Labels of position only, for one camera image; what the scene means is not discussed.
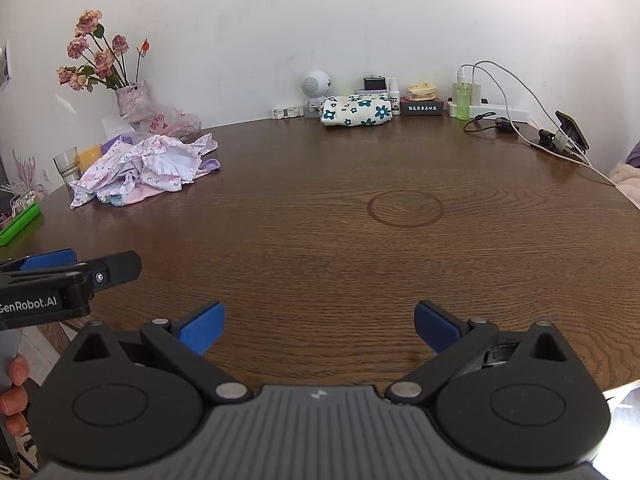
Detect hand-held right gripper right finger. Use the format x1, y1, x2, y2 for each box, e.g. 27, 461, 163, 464
386, 300, 571, 404

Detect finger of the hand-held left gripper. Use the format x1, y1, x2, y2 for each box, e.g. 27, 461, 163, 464
0, 248, 77, 275
75, 251, 143, 292

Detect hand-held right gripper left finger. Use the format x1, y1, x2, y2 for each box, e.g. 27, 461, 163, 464
70, 301, 253, 404

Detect cream teal-flowered shirt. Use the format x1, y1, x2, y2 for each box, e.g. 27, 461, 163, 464
320, 95, 393, 128

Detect person's left hand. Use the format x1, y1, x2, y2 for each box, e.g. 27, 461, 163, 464
0, 352, 30, 437

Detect green tray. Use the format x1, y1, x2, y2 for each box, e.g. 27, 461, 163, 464
0, 199, 42, 247

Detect purple plant decoration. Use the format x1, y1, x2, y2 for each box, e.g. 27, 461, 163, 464
0, 149, 47, 211

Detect clear drinking glass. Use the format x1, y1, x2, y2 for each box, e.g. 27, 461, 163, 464
53, 147, 82, 184

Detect pink floral garment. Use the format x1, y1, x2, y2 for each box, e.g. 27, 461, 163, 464
69, 132, 219, 210

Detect yellow box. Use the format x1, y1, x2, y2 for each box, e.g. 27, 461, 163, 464
77, 145, 104, 174

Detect clear printed plastic bag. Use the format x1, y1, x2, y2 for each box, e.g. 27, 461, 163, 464
132, 107, 202, 142

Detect pink wrapped vase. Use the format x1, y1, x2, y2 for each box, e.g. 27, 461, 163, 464
115, 80, 154, 130

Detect dried rose bouquet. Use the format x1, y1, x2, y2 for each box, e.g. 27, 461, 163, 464
56, 9, 152, 94

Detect black phone stand clip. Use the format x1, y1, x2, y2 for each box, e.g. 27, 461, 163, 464
530, 129, 577, 157

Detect black labelled box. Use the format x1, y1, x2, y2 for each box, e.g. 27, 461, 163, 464
401, 100, 444, 117

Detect white power strip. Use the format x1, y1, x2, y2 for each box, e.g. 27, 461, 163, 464
447, 102, 530, 124

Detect green spray bottle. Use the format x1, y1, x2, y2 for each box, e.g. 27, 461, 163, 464
452, 67, 472, 121

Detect yellow sponge stack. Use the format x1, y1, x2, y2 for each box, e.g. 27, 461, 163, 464
405, 82, 439, 102

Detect pink fluffy cloth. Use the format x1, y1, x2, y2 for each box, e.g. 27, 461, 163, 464
609, 162, 640, 206

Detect black smartphone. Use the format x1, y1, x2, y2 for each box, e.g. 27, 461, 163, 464
555, 111, 591, 151

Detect white robot-shaped speaker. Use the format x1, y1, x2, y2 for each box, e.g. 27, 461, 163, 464
300, 70, 334, 111

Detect black cable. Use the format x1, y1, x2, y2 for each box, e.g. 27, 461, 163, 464
462, 112, 522, 136

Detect white charging cable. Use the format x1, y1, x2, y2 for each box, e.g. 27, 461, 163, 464
472, 60, 586, 153
459, 64, 617, 187

